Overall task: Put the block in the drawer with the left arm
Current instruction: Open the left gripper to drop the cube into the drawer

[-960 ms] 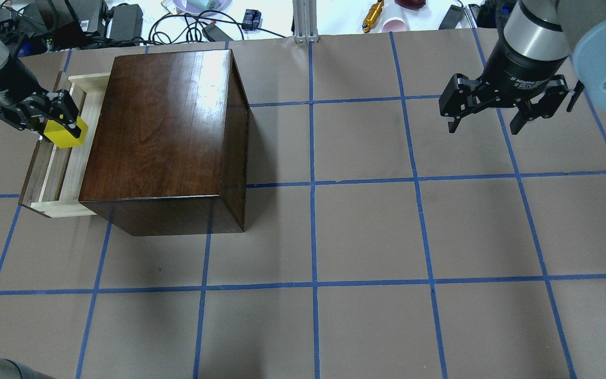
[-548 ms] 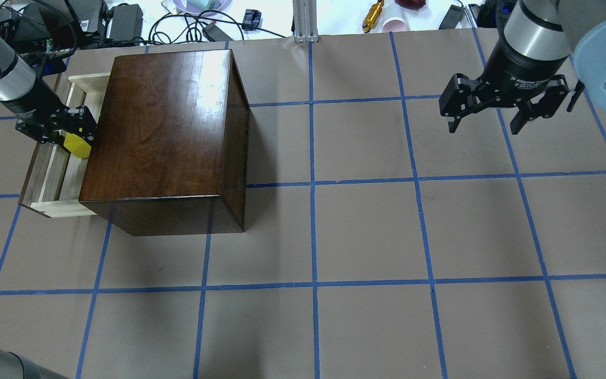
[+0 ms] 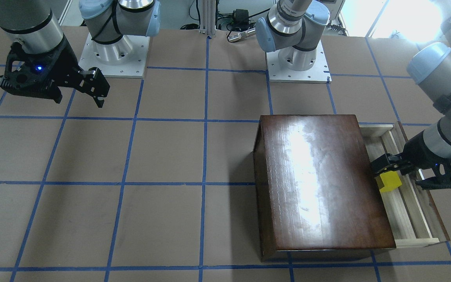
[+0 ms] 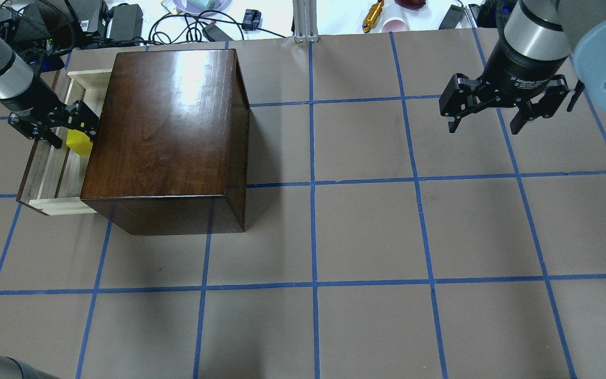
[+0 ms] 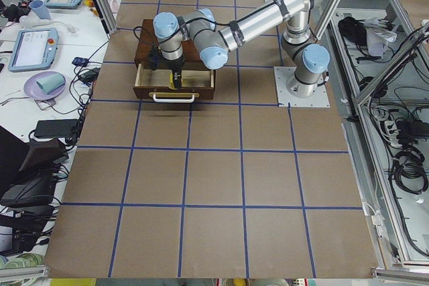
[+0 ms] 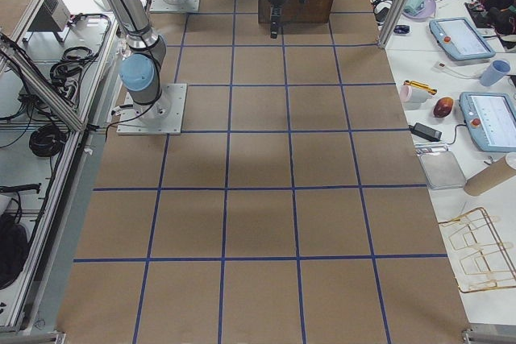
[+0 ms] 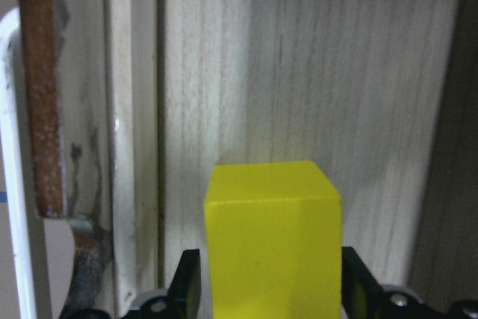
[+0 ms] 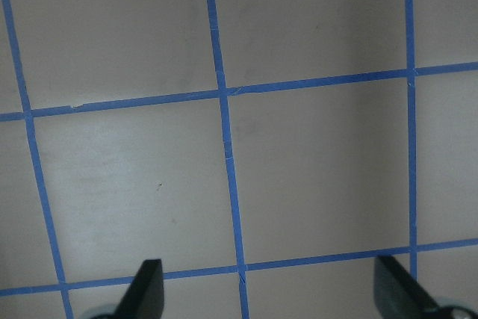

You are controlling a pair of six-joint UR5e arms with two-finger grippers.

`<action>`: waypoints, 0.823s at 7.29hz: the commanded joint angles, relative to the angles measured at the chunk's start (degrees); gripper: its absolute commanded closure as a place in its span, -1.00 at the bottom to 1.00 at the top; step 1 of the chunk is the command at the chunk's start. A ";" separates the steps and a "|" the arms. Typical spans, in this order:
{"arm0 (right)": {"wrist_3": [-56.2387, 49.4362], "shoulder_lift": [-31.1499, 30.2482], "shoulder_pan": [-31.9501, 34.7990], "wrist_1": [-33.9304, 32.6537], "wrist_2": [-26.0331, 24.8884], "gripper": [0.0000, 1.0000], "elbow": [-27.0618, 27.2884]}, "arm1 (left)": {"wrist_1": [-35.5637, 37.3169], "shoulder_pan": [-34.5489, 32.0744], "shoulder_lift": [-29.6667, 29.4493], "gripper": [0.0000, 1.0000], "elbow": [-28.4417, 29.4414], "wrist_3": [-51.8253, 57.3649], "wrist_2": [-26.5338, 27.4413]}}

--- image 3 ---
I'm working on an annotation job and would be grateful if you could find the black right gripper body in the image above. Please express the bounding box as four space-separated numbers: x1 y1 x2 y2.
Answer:
0 36 83 103

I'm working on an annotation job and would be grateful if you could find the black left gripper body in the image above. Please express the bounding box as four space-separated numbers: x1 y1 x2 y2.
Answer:
402 130 451 171

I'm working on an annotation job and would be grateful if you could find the yellow wooden block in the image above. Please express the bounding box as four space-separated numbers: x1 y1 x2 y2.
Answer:
374 171 402 194

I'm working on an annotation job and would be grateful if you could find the wooden drawer with white handle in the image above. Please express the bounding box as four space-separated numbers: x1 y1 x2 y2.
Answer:
359 122 450 248

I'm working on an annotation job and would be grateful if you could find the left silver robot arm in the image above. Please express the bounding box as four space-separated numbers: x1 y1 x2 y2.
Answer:
255 0 451 175

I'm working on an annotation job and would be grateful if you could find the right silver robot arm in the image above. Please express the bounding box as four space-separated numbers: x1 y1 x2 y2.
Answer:
0 0 161 108

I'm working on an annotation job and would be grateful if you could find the dark wooden drawer box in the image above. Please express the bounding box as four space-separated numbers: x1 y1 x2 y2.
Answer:
253 114 396 262

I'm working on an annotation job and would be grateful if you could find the silver cylindrical connector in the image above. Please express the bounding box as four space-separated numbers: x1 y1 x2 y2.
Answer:
227 27 256 43

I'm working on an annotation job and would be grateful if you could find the black adapter behind table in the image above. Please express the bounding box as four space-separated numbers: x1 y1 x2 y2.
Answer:
231 9 249 31

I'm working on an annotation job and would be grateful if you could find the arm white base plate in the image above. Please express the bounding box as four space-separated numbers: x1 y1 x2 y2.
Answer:
79 34 151 79
265 41 332 83

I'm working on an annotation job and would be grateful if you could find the aluminium frame post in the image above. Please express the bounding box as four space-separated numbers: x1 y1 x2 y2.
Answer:
196 0 218 39

